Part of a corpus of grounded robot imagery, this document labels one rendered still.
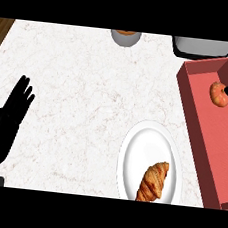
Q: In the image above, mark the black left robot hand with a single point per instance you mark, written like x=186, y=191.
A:
x=9, y=118

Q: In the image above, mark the orange squash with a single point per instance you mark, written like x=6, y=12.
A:
x=218, y=94

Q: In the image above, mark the red cardboard box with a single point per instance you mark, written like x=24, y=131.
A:
x=213, y=136

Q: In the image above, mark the white plate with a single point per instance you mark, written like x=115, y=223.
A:
x=145, y=149

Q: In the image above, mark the white and black appliance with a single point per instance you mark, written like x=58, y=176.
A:
x=201, y=48

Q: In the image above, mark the brown croissant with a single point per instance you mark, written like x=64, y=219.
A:
x=152, y=181

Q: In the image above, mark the grey cup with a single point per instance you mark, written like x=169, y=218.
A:
x=125, y=38

